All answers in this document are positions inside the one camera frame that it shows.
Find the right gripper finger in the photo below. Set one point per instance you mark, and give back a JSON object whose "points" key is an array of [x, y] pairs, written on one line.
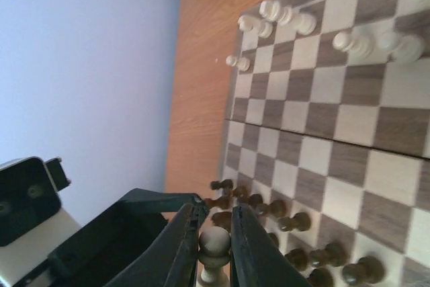
{"points": [[254, 258]]}

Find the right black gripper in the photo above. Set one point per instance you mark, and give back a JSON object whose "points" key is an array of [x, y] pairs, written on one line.
{"points": [[144, 239]]}

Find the white chess pawn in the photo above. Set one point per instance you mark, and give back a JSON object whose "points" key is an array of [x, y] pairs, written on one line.
{"points": [[214, 254], [356, 45], [402, 48]]}

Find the white chess piece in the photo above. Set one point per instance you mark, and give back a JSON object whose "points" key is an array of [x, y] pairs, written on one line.
{"points": [[241, 63]]}

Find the wooden chess board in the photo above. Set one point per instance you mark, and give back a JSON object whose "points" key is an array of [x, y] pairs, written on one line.
{"points": [[344, 139]]}

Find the white chess king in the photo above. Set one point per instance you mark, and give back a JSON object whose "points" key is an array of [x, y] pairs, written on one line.
{"points": [[273, 11]]}

